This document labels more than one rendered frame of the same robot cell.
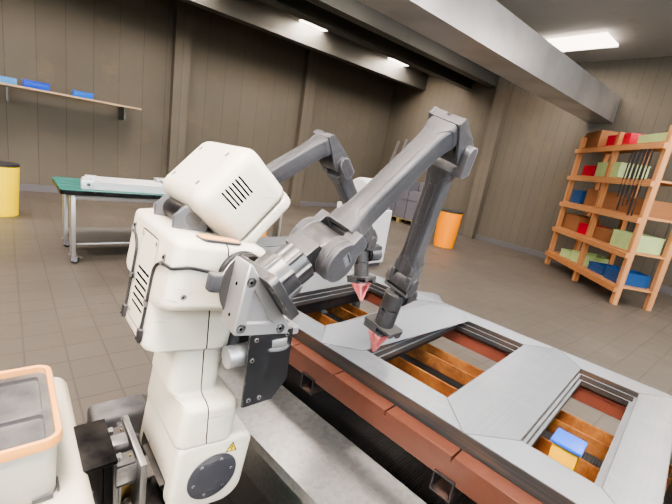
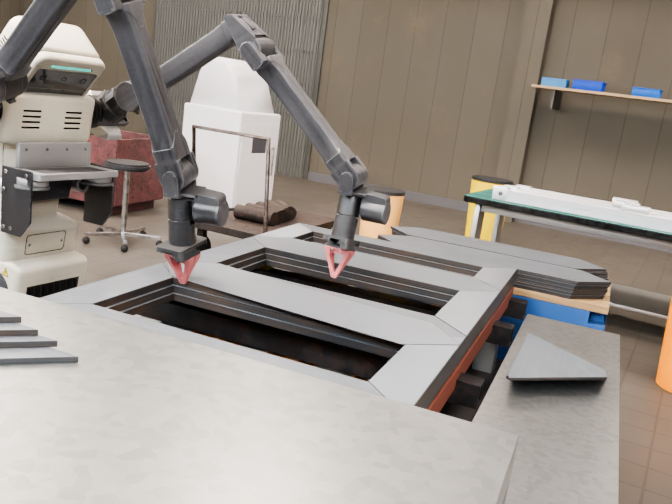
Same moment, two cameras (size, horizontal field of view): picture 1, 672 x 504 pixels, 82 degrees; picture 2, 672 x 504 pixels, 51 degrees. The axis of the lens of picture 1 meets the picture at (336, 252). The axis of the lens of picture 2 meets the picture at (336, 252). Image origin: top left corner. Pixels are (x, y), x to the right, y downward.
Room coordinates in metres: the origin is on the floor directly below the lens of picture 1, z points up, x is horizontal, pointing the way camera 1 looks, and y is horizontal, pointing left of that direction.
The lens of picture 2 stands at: (0.80, -1.68, 1.31)
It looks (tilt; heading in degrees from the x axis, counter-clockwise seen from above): 13 degrees down; 68
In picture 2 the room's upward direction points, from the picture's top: 8 degrees clockwise
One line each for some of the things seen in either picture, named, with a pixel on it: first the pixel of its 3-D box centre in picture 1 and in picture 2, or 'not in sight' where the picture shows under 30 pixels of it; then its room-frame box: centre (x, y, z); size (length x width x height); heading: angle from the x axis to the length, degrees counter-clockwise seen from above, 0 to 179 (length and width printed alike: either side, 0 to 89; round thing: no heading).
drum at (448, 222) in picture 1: (447, 228); not in sight; (7.71, -2.12, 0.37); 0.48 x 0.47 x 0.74; 43
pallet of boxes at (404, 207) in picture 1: (410, 201); not in sight; (10.40, -1.75, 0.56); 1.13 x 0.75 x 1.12; 42
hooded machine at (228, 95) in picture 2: not in sight; (231, 134); (2.40, 5.51, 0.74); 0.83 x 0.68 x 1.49; 130
